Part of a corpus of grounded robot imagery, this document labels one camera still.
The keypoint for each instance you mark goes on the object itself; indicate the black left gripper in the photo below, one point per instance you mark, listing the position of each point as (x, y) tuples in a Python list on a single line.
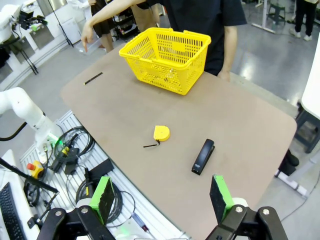
[(26, 20)]

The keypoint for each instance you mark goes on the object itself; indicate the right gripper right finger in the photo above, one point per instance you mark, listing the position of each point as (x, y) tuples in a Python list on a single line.
[(221, 197)]

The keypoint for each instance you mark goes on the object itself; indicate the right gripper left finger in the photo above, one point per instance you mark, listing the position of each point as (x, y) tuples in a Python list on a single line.
[(100, 200)]

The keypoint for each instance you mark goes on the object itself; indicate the black stapler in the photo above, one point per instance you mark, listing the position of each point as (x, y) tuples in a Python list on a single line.
[(203, 157)]

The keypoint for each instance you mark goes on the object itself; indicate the yellow plastic shopping basket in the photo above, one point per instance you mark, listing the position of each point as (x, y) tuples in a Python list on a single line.
[(180, 46)]

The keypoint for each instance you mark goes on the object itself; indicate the person's right forearm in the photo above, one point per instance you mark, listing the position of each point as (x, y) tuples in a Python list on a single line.
[(112, 11)]

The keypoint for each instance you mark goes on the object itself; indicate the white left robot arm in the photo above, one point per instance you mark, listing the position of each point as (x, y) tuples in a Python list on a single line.
[(25, 105)]

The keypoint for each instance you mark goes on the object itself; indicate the person's left forearm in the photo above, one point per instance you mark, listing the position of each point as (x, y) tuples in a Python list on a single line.
[(229, 57)]

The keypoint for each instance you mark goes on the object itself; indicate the person in black t-shirt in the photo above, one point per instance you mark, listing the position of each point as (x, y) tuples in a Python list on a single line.
[(200, 20)]

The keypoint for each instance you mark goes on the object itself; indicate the person in black pants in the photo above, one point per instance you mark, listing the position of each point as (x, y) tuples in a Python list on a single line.
[(303, 15)]

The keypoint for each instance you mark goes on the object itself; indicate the person's right hand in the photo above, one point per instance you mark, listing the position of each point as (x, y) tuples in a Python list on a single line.
[(88, 33)]

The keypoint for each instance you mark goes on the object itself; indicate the person's left hand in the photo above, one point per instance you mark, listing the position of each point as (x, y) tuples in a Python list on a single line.
[(225, 75)]

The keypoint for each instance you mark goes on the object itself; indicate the black tripod stand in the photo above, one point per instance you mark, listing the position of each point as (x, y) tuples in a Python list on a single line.
[(62, 25), (30, 62)]

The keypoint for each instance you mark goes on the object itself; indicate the white low cabinet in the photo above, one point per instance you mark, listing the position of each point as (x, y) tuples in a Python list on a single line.
[(70, 30)]

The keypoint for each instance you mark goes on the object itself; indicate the black power brick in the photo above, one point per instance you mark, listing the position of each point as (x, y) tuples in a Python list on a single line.
[(101, 168)]

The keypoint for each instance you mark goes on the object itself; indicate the small blue red dongle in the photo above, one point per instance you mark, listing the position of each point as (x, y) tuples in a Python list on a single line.
[(140, 221)]

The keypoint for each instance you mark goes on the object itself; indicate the black box yellow label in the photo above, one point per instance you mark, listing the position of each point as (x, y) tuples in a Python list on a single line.
[(67, 157)]

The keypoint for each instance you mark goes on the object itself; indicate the clear plastic storage box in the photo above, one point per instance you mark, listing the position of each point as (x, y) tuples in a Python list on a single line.
[(90, 47)]

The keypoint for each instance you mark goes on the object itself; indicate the yellow red emergency stop button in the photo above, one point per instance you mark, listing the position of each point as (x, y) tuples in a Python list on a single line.
[(36, 168)]

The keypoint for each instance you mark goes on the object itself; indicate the black metal rod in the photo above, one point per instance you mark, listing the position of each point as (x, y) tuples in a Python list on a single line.
[(30, 178)]

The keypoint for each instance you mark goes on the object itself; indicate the black bag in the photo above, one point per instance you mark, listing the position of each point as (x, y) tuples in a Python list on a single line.
[(287, 162)]

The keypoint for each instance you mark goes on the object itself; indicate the black pen yellow tip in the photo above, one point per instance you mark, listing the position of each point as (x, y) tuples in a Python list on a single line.
[(93, 78)]

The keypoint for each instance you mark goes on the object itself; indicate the yellow tape measure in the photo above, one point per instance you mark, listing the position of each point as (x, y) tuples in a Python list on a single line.
[(161, 132)]

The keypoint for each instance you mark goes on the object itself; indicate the white computer desk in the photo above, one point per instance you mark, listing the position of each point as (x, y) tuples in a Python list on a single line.
[(15, 175)]

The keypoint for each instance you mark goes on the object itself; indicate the black computer keyboard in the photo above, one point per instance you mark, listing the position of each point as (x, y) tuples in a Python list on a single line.
[(10, 215)]

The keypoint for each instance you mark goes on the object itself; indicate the dark plastic stool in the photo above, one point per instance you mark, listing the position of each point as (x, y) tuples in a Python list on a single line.
[(307, 130)]

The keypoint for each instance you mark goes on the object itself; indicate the white desk leg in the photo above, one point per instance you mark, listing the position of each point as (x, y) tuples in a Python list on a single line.
[(262, 25)]

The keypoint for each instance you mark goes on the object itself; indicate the grey plastic stool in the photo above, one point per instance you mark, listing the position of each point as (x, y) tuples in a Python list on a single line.
[(275, 10)]

